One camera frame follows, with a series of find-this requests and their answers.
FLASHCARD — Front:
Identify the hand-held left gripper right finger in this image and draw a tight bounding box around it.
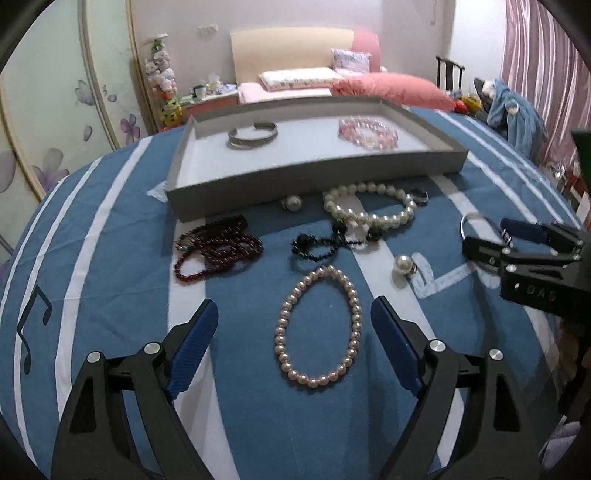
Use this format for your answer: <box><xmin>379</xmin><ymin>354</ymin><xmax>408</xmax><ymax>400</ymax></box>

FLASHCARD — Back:
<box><xmin>370</xmin><ymin>296</ymin><xmax>541</xmax><ymax>480</ymax></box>

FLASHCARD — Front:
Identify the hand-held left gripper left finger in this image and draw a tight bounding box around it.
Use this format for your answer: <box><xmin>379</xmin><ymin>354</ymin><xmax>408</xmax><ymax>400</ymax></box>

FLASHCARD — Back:
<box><xmin>51</xmin><ymin>298</ymin><xmax>219</xmax><ymax>480</ymax></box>

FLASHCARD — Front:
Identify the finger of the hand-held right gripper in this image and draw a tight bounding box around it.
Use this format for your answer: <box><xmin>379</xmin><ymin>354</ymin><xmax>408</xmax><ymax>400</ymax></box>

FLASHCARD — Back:
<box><xmin>463</xmin><ymin>235</ymin><xmax>573</xmax><ymax>274</ymax></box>
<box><xmin>501</xmin><ymin>218</ymin><xmax>585</xmax><ymax>259</ymax></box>

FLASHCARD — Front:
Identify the thin silver bangle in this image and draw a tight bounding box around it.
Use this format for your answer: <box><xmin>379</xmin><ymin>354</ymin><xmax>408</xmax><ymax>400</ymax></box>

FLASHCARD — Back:
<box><xmin>460</xmin><ymin>213</ymin><xmax>509</xmax><ymax>275</ymax></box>

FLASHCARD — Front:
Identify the long pinkish pearl bracelet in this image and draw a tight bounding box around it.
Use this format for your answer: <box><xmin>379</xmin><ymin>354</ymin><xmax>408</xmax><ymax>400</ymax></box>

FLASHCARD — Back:
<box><xmin>274</xmin><ymin>265</ymin><xmax>362</xmax><ymax>388</ymax></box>

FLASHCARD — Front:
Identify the white pearl bracelet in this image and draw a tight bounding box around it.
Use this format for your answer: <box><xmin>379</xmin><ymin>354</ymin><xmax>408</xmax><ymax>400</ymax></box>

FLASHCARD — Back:
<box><xmin>322</xmin><ymin>181</ymin><xmax>416</xmax><ymax>232</ymax></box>

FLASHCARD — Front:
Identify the grey tray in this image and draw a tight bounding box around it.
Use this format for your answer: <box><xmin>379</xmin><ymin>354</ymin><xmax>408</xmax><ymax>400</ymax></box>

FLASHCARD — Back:
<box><xmin>165</xmin><ymin>97</ymin><xmax>469</xmax><ymax>223</ymax></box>

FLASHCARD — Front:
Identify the blue white striped blanket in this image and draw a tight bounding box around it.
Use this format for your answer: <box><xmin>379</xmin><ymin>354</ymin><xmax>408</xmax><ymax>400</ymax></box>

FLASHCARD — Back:
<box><xmin>0</xmin><ymin>108</ymin><xmax>591</xmax><ymax>480</ymax></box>

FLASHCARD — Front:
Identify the blue fleece garment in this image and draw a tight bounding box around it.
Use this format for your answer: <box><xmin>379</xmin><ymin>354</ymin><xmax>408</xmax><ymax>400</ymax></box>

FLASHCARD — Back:
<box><xmin>487</xmin><ymin>78</ymin><xmax>548</xmax><ymax>151</ymax></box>

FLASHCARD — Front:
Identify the red yellow toy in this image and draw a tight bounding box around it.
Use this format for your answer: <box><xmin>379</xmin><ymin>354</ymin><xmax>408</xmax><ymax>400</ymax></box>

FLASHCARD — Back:
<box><xmin>450</xmin><ymin>90</ymin><xmax>483</xmax><ymax>116</ymax></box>

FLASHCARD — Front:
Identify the pink curtain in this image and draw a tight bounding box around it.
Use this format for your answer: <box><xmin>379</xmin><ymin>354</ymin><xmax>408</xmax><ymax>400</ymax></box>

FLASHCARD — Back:
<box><xmin>501</xmin><ymin>0</ymin><xmax>591</xmax><ymax>139</ymax></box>

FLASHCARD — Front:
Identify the dark wooden chair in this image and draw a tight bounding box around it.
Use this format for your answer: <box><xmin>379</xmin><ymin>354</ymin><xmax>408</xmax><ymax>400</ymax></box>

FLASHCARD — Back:
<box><xmin>435</xmin><ymin>55</ymin><xmax>467</xmax><ymax>90</ymax></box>

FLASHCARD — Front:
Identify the folded pink quilt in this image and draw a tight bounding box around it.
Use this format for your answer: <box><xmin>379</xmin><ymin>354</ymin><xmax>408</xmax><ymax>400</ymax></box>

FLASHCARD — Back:
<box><xmin>330</xmin><ymin>73</ymin><xmax>455</xmax><ymax>112</ymax></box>

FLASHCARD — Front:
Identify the silver cuff bangle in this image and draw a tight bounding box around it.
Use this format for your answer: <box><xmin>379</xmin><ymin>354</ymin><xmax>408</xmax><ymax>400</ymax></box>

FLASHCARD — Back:
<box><xmin>226</xmin><ymin>122</ymin><xmax>279</xmax><ymax>151</ymax></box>

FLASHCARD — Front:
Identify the small lilac pillow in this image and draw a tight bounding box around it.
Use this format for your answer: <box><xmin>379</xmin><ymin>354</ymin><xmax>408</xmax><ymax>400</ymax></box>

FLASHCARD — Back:
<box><xmin>331</xmin><ymin>47</ymin><xmax>372</xmax><ymax>75</ymax></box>

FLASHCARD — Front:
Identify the pink beige nightstand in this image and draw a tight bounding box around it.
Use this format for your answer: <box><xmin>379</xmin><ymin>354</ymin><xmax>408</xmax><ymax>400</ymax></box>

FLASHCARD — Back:
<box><xmin>180</xmin><ymin>90</ymin><xmax>241</xmax><ymax>121</ymax></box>

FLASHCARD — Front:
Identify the white patterned pillow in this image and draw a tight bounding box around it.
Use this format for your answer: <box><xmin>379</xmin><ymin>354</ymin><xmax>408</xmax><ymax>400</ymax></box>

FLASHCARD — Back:
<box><xmin>259</xmin><ymin>67</ymin><xmax>345</xmax><ymax>90</ymax></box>

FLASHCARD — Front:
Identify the bed with pink sheet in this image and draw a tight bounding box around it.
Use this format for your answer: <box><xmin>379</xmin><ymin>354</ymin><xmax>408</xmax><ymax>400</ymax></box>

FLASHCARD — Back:
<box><xmin>238</xmin><ymin>82</ymin><xmax>333</xmax><ymax>106</ymax></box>

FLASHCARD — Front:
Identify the floral sliding door wardrobe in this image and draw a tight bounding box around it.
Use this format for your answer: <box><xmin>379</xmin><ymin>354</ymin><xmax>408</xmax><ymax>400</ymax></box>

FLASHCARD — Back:
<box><xmin>0</xmin><ymin>0</ymin><xmax>155</xmax><ymax>259</ymax></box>

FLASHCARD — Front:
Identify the plush toy tower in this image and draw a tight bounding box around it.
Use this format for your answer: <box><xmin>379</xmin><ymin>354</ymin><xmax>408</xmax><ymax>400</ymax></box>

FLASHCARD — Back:
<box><xmin>144</xmin><ymin>34</ymin><xmax>183</xmax><ymax>127</ymax></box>

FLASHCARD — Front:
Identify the beige pink bed headboard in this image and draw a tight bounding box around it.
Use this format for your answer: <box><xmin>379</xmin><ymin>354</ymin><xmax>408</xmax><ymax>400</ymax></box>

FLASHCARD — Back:
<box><xmin>230</xmin><ymin>27</ymin><xmax>384</xmax><ymax>95</ymax></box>

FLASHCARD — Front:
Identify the dark red bead bracelet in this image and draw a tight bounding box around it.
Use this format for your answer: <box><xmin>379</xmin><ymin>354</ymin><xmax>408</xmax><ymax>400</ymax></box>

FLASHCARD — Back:
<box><xmin>174</xmin><ymin>216</ymin><xmax>264</xmax><ymax>281</ymax></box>

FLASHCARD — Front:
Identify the black bead bracelet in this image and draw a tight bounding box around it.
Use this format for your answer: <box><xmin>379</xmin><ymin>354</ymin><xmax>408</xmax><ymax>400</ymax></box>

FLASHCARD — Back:
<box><xmin>291</xmin><ymin>220</ymin><xmax>384</xmax><ymax>265</ymax></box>

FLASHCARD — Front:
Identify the pink bead bracelet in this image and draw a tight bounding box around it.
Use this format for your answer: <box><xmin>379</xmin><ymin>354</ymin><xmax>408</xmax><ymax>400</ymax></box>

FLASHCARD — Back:
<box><xmin>338</xmin><ymin>116</ymin><xmax>399</xmax><ymax>149</ymax></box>

